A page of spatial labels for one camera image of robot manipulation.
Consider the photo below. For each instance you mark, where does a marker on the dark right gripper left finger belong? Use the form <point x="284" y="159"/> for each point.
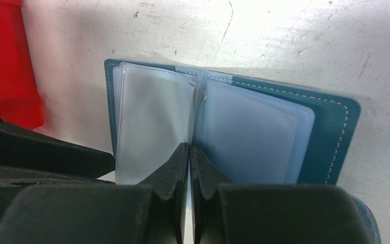
<point x="150" y="212"/>

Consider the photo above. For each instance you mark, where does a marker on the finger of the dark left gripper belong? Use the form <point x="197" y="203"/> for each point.
<point x="13" y="180"/>
<point x="23" y="148"/>

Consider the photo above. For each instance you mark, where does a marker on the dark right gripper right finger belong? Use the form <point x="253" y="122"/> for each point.
<point x="229" y="212"/>

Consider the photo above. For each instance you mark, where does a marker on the blue leather card holder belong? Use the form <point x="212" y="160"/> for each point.
<point x="253" y="131"/>

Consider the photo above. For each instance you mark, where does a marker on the red plastic compartment tray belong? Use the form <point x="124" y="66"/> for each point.
<point x="20" y="102"/>

